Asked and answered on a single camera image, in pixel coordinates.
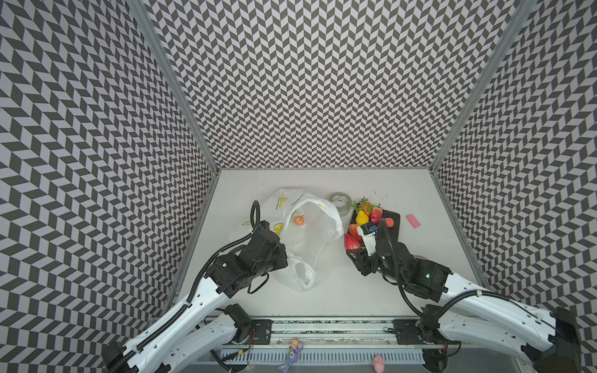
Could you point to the pink toy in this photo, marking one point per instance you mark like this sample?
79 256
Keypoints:
378 364

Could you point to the black tray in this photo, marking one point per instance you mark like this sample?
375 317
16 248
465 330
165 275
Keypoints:
394 231

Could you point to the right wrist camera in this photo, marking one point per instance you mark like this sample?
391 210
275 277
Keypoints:
368 234

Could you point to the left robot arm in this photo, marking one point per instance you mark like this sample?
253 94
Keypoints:
205 319

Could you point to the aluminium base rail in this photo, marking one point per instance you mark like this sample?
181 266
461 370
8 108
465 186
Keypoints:
336 332

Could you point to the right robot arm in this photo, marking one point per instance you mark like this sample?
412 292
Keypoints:
453 309

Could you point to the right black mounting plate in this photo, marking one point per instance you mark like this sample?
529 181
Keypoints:
411 332

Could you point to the purple toy figure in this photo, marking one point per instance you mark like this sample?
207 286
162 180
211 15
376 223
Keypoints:
295 348

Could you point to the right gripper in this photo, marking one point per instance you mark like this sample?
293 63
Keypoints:
365 260

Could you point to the black mounting plate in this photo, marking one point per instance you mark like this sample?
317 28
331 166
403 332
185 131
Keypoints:
411 332
257 332

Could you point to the pink eraser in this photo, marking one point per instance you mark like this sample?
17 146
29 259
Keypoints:
413 221

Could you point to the clear tape roll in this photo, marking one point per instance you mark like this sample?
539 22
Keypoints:
342 202

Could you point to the white plastic bag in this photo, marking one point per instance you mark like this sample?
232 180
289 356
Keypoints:
303 244

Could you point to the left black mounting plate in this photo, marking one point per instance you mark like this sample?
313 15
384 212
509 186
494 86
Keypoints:
257 332

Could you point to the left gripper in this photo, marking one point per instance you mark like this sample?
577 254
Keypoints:
281 254

